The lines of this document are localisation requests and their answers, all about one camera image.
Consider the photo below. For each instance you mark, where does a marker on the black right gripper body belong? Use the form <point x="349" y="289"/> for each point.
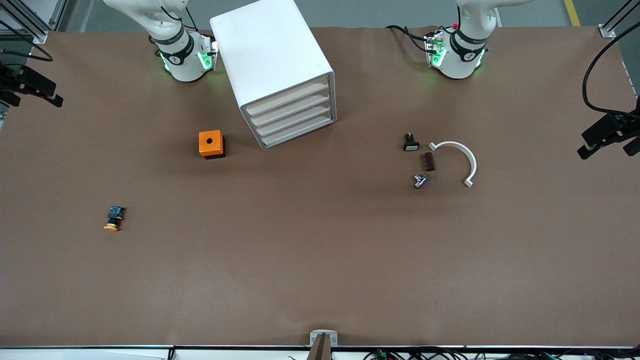
<point x="15" y="80"/>

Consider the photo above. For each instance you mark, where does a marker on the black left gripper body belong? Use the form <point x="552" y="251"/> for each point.
<point x="613" y="124"/>

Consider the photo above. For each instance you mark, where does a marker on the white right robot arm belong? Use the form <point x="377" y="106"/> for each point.
<point x="182" y="65"/>

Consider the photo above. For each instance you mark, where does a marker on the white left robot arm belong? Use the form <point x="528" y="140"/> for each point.
<point x="462" y="65"/>

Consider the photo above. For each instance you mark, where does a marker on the brown terminal block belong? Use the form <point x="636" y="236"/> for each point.
<point x="429" y="162"/>

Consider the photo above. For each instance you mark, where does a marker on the brown table cover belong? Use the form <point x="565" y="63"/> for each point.
<point x="320" y="260"/>

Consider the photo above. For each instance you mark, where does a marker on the white curved bracket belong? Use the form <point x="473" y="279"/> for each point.
<point x="473" y="164"/>

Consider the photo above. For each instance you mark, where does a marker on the yellow push button switch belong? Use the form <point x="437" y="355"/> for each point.
<point x="115" y="215"/>

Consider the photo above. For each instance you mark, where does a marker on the orange button enclosure box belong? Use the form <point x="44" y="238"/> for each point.
<point x="204" y="147"/>

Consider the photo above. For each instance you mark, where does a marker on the black switch with white face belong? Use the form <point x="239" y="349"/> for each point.
<point x="411" y="146"/>

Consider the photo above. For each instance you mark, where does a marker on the grey camera post bracket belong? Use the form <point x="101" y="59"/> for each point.
<point x="323" y="345"/>

